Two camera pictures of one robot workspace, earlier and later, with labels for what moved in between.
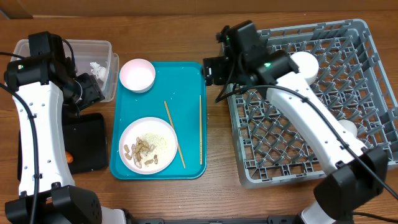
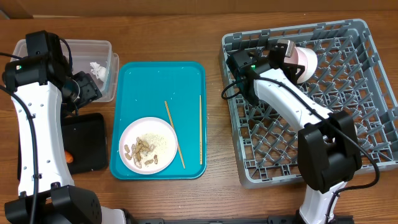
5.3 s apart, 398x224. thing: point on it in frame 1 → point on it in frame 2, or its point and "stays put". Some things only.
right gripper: (214, 68) → (291, 72)
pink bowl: (137, 75) → (298, 56)
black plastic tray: (85, 137) stays put
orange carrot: (69, 157) stays put
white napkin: (101, 72) stays put
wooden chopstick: (179, 148) stays put
